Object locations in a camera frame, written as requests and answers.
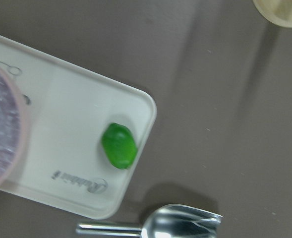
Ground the pink bowl of ice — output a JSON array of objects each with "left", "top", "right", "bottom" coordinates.
[{"left": 0, "top": 68, "right": 30, "bottom": 186}]

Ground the green lime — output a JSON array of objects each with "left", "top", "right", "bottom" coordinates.
[{"left": 101, "top": 122, "right": 138, "bottom": 169}]

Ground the metal ice scoop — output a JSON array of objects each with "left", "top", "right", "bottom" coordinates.
[{"left": 75, "top": 204, "right": 223, "bottom": 238}]

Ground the cream serving tray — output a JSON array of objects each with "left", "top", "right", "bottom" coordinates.
[{"left": 0, "top": 30, "right": 158, "bottom": 220}]

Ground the wooden cup tree stand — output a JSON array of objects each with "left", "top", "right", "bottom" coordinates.
[{"left": 252, "top": 0, "right": 292, "bottom": 28}]

